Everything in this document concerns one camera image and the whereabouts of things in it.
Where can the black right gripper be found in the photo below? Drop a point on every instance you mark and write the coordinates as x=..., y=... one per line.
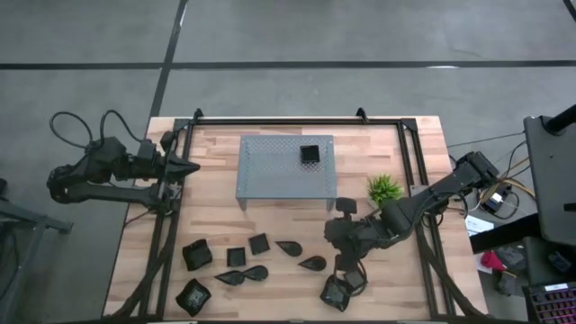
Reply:
x=344, y=236

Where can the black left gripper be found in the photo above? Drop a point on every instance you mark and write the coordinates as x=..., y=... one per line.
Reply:
x=150, y=168

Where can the black teardrop plate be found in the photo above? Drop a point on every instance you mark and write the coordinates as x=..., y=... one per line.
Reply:
x=231, y=278
x=316, y=263
x=257, y=272
x=291, y=248

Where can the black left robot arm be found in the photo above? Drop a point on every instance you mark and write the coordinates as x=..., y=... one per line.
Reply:
x=103, y=194

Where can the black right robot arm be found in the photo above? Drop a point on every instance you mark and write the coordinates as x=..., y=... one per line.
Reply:
x=427, y=195

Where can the green plant in white pot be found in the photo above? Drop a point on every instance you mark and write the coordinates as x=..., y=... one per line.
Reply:
x=384, y=190

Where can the grey perforated metal shelf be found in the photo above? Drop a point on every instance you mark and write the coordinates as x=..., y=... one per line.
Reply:
x=274, y=171

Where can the white paper sheet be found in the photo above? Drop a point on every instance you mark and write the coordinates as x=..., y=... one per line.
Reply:
x=478, y=225

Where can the red object on floor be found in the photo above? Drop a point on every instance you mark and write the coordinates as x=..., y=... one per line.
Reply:
x=491, y=261

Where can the grey metal cart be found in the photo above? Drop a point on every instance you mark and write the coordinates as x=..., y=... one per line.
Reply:
x=36, y=220

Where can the black desk leg bar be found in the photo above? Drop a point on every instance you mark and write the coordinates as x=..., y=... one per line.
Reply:
x=504, y=236

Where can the power adapter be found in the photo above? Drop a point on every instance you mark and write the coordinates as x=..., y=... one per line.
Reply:
x=495, y=201

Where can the backlit black keyboard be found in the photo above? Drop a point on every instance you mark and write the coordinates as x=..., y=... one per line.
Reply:
x=553, y=306

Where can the black stand pole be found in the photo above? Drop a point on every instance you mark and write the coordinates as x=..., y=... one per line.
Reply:
x=562, y=119

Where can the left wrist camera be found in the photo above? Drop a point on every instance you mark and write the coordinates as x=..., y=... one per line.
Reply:
x=167, y=140

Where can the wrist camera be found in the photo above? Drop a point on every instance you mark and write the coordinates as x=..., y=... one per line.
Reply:
x=345, y=206
x=167, y=140

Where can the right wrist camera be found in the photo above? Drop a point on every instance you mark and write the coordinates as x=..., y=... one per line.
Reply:
x=345, y=206

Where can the black aluminium rig frame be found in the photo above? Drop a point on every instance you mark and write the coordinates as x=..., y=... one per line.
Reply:
x=292, y=121

